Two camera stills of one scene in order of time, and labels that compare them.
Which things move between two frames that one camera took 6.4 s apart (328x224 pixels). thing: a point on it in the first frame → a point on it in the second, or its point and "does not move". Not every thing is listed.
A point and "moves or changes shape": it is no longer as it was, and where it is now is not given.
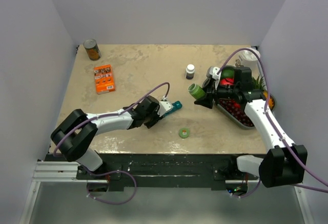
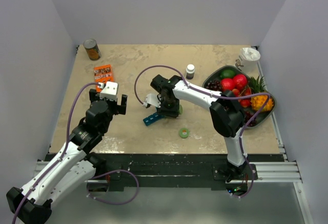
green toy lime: (227, 73) does not move
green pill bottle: (196, 91) moves or changes shape
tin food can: (91, 49) does not move
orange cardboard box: (104, 79) does not move
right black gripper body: (225, 92) → (169, 107)
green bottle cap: (184, 133) does not move
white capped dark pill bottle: (190, 71) does not move
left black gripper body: (151, 119) → (114, 108)
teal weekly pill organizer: (176, 106) moves or changes shape
